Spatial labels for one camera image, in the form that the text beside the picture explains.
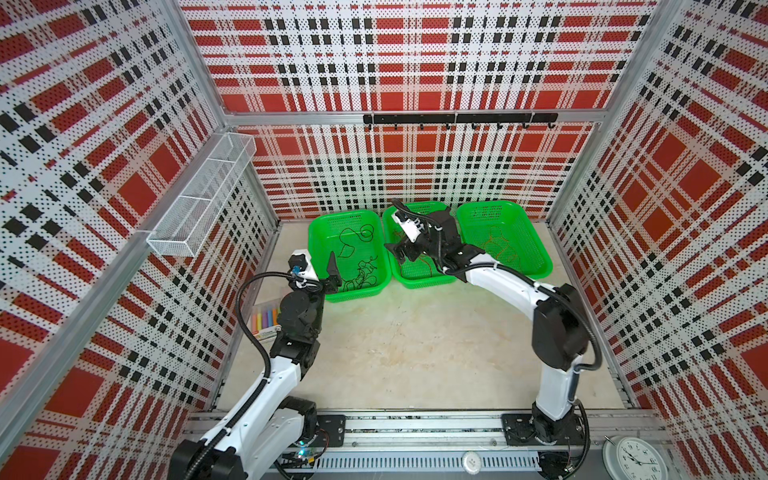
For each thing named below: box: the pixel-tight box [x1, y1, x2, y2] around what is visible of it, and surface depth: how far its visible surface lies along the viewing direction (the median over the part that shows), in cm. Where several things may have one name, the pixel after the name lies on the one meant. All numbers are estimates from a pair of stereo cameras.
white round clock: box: [602, 435, 669, 480], surface depth 68 cm
